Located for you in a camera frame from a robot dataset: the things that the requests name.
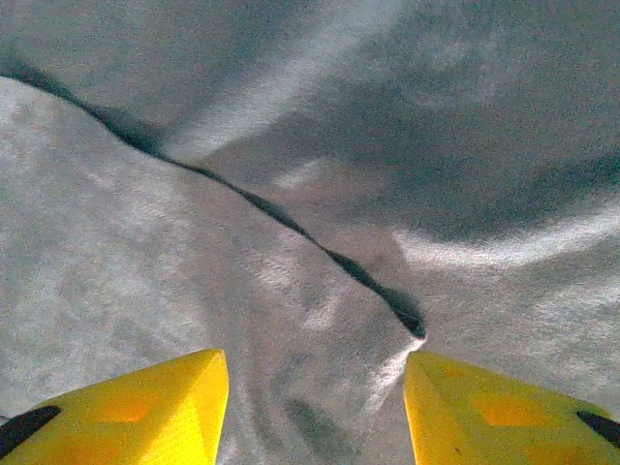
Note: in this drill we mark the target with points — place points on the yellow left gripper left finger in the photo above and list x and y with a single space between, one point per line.
145 421

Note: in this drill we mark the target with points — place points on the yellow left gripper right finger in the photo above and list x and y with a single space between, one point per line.
484 421

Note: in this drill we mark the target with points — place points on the grey t-shirt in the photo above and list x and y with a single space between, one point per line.
145 218

